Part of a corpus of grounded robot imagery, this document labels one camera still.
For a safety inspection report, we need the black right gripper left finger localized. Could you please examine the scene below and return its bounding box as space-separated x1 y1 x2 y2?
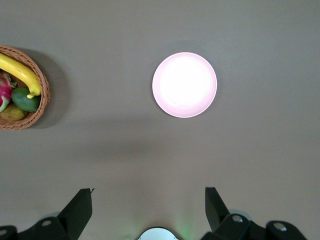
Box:
0 187 95 240

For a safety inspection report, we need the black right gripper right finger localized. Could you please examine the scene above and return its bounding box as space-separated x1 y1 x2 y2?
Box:
201 186 308 240

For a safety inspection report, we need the yellow banana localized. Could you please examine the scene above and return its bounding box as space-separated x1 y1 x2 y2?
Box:
0 53 42 99

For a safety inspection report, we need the yellow-brown fruit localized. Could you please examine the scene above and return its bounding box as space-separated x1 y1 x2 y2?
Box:
0 103 28 122

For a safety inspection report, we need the green round fruit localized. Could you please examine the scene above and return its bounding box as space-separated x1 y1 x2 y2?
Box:
11 86 41 113

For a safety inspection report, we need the pink round plate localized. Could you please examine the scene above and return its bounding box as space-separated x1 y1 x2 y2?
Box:
152 51 218 119

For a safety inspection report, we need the brown woven wicker basket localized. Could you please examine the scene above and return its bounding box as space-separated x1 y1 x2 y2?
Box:
0 44 51 131

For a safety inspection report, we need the pink dragon fruit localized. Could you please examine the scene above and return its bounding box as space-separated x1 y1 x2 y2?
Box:
0 73 18 113

